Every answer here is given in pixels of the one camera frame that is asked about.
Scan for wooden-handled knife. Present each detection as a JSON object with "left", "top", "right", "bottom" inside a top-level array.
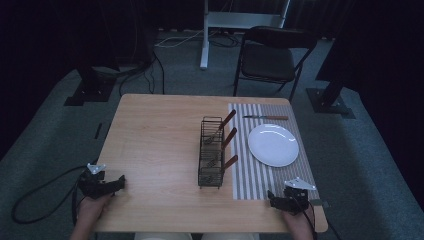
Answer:
[{"left": 242, "top": 114, "right": 290, "bottom": 121}]

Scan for wooden-handled fork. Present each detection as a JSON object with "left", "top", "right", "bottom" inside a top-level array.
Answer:
[
  {"left": 203, "top": 109, "right": 237, "bottom": 146},
  {"left": 205, "top": 126, "right": 238, "bottom": 168},
  {"left": 201, "top": 154, "right": 239, "bottom": 185}
]

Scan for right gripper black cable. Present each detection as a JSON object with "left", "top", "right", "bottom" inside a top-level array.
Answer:
[{"left": 299, "top": 198, "right": 318, "bottom": 240}]

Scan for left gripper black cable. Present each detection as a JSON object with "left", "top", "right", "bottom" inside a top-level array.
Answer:
[{"left": 11, "top": 164, "right": 88, "bottom": 226}]

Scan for black wire cutlery rack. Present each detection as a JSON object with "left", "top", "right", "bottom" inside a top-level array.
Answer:
[{"left": 197, "top": 115, "right": 225, "bottom": 190}]

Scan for white round plate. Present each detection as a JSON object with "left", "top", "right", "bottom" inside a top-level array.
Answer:
[{"left": 247, "top": 123, "right": 300, "bottom": 168}]

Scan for black floor cables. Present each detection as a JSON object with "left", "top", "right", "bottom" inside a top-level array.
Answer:
[{"left": 117, "top": 49, "right": 166, "bottom": 97}]

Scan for person's right hand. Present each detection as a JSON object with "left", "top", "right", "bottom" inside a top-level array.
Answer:
[{"left": 281, "top": 209, "right": 316, "bottom": 240}]

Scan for white floor cable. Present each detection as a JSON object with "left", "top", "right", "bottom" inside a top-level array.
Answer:
[{"left": 154, "top": 29, "right": 205, "bottom": 48}]

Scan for white metal desk frame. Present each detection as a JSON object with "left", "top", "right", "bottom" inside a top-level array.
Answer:
[{"left": 199, "top": 0, "right": 292, "bottom": 70}]

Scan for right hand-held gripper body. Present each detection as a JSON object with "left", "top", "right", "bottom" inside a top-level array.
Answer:
[{"left": 280, "top": 177, "right": 318, "bottom": 215}]

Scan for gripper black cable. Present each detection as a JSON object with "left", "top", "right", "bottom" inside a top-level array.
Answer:
[
  {"left": 11, "top": 164, "right": 88, "bottom": 226},
  {"left": 299, "top": 198, "right": 318, "bottom": 240}
]

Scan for grey striped placemat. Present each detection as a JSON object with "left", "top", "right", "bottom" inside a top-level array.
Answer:
[{"left": 227, "top": 102, "right": 321, "bottom": 202}]

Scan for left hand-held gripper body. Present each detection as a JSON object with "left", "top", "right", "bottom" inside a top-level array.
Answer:
[{"left": 77, "top": 162, "right": 114, "bottom": 201}]

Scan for black folding chair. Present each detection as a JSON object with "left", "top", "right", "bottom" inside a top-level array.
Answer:
[{"left": 232, "top": 25, "right": 318, "bottom": 103}]

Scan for person's left hand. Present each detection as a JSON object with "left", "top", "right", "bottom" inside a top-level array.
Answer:
[{"left": 76, "top": 193, "right": 114, "bottom": 232}]

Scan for black stand base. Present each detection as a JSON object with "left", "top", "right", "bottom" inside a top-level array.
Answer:
[
  {"left": 63, "top": 65, "right": 118, "bottom": 108},
  {"left": 305, "top": 76, "right": 357, "bottom": 120}
]

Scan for grey tape piece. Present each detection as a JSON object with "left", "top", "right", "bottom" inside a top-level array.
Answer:
[{"left": 310, "top": 198, "right": 330, "bottom": 209}]

